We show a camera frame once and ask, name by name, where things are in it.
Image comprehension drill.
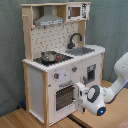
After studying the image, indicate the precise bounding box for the white oven door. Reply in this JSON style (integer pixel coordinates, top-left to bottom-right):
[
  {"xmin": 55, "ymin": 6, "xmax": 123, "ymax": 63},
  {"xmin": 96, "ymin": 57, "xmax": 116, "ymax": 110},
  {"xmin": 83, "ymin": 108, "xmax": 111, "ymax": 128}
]
[{"xmin": 49, "ymin": 78, "xmax": 80, "ymax": 125}]

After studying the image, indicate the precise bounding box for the red left oven knob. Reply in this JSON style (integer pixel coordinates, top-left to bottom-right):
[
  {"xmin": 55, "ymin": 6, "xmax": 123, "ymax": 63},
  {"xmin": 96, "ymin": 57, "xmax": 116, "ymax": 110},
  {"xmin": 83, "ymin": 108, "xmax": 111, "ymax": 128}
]
[{"xmin": 54, "ymin": 73, "xmax": 60, "ymax": 79}]

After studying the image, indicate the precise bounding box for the wooden toy kitchen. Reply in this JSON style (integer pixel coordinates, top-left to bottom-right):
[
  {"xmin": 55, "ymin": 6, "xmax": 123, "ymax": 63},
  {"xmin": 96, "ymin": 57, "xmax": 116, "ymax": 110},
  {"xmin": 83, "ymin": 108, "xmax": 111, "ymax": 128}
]
[{"xmin": 22, "ymin": 2, "xmax": 105, "ymax": 128}]

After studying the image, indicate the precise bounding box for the steel toy pot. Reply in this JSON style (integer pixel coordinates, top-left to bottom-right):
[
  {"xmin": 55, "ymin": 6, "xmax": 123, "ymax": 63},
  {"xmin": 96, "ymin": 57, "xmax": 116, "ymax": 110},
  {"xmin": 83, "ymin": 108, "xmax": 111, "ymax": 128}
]
[{"xmin": 41, "ymin": 51, "xmax": 57, "ymax": 62}]

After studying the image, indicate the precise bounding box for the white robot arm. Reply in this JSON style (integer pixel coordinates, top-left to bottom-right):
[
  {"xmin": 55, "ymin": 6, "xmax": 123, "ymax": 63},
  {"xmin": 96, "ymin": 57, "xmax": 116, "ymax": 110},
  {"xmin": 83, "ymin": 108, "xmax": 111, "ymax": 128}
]
[{"xmin": 75, "ymin": 52, "xmax": 128, "ymax": 116}]

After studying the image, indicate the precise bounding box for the black toy faucet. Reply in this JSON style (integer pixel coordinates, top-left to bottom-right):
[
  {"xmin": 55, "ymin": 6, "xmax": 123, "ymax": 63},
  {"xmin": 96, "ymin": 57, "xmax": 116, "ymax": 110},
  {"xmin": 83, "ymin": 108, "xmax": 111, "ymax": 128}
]
[{"xmin": 67, "ymin": 33, "xmax": 83, "ymax": 49}]

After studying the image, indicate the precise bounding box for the black toy stovetop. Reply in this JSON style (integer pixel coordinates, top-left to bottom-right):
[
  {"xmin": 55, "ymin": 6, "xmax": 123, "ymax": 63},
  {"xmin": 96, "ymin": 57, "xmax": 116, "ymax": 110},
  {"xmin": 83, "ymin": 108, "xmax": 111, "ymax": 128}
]
[{"xmin": 34, "ymin": 53, "xmax": 71, "ymax": 66}]

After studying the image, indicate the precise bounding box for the white toy microwave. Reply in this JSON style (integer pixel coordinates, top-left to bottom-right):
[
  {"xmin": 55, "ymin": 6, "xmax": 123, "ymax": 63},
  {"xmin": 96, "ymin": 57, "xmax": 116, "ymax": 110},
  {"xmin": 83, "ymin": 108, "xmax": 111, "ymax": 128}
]
[{"xmin": 66, "ymin": 3, "xmax": 90, "ymax": 21}]

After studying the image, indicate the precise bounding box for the red right oven knob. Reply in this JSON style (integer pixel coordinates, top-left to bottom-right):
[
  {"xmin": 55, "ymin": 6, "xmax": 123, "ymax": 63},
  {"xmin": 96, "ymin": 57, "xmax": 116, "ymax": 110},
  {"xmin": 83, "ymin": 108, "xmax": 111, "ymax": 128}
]
[{"xmin": 71, "ymin": 66, "xmax": 79, "ymax": 73}]

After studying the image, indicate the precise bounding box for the red oven knob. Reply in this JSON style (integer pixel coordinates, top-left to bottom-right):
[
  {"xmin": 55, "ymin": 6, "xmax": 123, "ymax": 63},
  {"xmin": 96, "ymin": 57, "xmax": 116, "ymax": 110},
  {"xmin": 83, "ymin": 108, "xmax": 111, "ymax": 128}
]
[
  {"xmin": 71, "ymin": 66, "xmax": 79, "ymax": 73},
  {"xmin": 54, "ymin": 73, "xmax": 60, "ymax": 79}
]

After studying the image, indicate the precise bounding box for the grey toy sink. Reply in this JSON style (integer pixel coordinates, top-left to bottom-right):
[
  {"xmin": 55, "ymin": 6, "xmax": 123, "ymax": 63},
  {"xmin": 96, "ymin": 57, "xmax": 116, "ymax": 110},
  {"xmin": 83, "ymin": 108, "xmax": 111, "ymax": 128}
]
[{"xmin": 66, "ymin": 47, "xmax": 94, "ymax": 56}]

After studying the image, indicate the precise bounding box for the grey range hood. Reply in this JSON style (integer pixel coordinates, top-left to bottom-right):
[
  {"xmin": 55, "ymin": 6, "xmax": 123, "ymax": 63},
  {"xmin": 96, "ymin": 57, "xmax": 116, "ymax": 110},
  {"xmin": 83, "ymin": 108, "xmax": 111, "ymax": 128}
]
[{"xmin": 35, "ymin": 5, "xmax": 64, "ymax": 27}]

